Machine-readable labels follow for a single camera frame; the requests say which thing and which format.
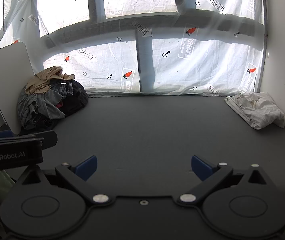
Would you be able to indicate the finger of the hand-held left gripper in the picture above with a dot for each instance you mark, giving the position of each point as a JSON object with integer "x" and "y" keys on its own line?
{"x": 0, "y": 135}
{"x": 48, "y": 140}

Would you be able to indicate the white printed sheet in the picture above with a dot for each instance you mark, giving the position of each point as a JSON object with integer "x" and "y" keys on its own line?
{"x": 207, "y": 62}

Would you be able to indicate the grey garment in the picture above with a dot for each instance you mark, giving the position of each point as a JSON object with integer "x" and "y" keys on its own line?
{"x": 40, "y": 105}

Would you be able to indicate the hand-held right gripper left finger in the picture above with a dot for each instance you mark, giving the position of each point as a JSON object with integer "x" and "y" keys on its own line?
{"x": 87, "y": 167}

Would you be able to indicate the checked garment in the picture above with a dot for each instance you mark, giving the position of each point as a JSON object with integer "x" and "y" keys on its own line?
{"x": 62, "y": 88}

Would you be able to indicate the white garment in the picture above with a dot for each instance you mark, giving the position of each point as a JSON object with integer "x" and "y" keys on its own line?
{"x": 257, "y": 110}

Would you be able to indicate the beige shirt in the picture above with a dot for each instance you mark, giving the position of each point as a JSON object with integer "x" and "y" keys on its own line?
{"x": 45, "y": 80}

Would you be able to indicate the white board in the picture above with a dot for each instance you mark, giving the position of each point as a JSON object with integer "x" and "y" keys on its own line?
{"x": 5, "y": 80}

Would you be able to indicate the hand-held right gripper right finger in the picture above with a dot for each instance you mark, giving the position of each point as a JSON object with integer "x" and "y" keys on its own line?
{"x": 200, "y": 167}

